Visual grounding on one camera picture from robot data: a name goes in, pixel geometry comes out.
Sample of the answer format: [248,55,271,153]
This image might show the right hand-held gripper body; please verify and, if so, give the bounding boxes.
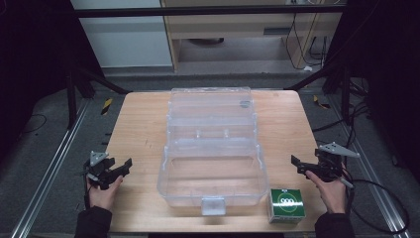
[314,141,362,183]

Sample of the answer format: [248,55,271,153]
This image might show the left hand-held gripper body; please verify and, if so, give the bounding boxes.
[82,151,116,186]

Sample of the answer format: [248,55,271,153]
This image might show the person's left hand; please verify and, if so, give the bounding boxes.
[85,175,124,212]

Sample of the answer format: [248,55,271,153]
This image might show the person's right hand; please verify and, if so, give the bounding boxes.
[304,170,349,215]

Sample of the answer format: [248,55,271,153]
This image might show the green and white carton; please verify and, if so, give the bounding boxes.
[266,187,307,225]

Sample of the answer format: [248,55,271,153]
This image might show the yellow and black tape strip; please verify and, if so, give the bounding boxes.
[100,97,114,116]
[312,94,331,110]

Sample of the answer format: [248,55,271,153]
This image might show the black metal stand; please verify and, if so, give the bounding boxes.
[64,62,132,131]
[283,62,354,127]

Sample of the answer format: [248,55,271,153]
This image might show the clear plastic storage box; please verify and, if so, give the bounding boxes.
[156,86,270,217]

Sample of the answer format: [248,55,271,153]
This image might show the white cabinet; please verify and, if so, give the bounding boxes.
[69,0,174,69]

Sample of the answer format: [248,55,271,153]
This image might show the light wooden desk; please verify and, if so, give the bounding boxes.
[159,0,343,71]

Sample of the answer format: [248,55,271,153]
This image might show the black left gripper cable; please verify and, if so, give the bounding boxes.
[82,175,92,210]

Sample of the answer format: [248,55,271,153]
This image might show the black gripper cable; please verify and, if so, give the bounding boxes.
[340,168,411,235]
[82,175,92,210]

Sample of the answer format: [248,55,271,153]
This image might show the aluminium floor rail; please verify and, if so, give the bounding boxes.
[326,95,412,238]
[9,98,92,238]

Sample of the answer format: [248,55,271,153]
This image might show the black floor cables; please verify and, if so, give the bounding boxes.
[311,77,374,150]

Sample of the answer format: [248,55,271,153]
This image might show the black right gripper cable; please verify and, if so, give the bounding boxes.
[340,168,411,235]

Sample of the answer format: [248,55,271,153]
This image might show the thin black floor cable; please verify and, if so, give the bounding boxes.
[19,113,49,136]

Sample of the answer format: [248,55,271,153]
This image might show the black hanging cables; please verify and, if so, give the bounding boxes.
[284,13,331,71]

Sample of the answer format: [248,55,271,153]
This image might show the black metal frame bar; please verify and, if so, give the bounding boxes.
[72,3,348,19]

